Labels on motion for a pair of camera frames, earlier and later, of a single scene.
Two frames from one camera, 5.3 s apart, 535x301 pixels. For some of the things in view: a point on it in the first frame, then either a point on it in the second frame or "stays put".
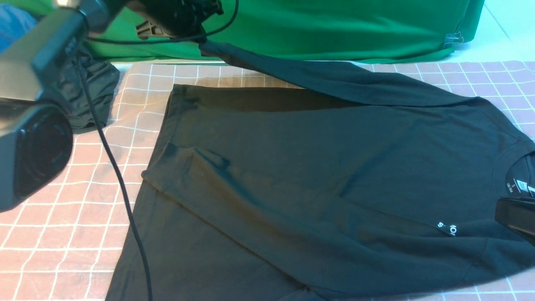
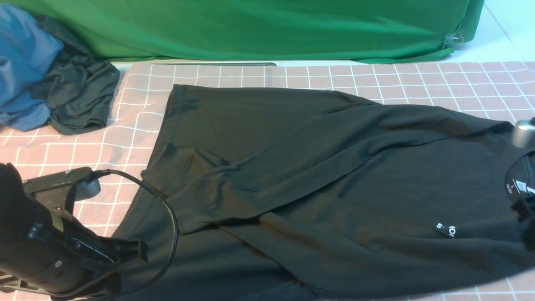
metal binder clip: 453,38 stays put
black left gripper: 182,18 to 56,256
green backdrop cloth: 391,31 stays put
